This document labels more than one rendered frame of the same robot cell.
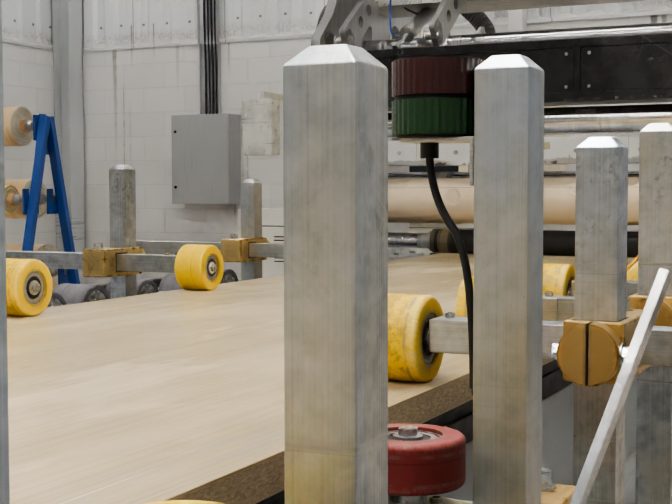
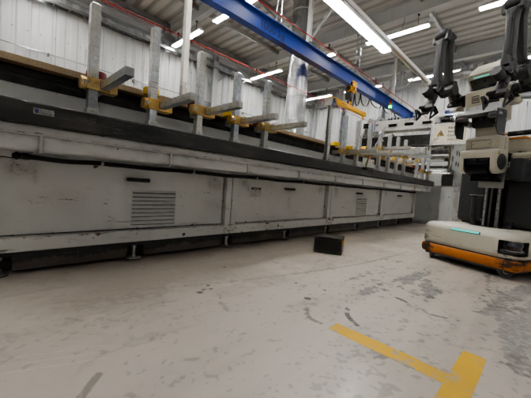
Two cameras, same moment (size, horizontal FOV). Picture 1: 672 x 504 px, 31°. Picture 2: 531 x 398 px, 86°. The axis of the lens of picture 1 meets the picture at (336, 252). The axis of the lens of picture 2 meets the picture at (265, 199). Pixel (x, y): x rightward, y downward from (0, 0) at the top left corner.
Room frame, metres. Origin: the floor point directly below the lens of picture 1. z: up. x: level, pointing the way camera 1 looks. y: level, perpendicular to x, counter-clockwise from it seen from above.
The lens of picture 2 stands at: (-2.39, -0.12, 0.47)
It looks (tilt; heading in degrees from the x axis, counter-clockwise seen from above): 3 degrees down; 19
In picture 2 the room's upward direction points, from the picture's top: 4 degrees clockwise
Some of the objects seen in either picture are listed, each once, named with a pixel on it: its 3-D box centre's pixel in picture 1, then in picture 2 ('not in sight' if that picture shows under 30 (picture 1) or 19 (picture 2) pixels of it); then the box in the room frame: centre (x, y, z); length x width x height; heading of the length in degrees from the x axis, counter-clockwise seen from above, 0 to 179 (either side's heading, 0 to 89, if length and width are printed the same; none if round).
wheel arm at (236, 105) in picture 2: not in sight; (213, 110); (-1.05, 0.66, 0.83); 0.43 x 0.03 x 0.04; 64
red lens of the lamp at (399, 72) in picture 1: (438, 79); not in sight; (0.77, -0.07, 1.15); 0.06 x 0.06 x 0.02
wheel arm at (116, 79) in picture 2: not in sight; (109, 84); (-1.50, 0.88, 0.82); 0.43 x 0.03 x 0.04; 64
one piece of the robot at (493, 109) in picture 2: not in sight; (480, 121); (-0.09, -0.80, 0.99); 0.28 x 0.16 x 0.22; 44
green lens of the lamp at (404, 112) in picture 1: (438, 118); not in sight; (0.77, -0.07, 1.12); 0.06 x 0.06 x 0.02
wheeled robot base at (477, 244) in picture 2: not in sight; (491, 242); (0.11, -1.01, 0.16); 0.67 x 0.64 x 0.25; 134
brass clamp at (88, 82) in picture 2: not in sight; (98, 86); (-1.48, 0.97, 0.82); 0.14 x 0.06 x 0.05; 154
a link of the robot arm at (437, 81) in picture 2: not in sight; (438, 63); (-0.05, -0.53, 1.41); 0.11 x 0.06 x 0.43; 44
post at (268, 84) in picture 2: not in sight; (265, 118); (-0.60, 0.54, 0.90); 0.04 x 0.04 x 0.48; 64
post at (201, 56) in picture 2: not in sight; (199, 97); (-1.05, 0.76, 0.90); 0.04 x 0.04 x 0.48; 64
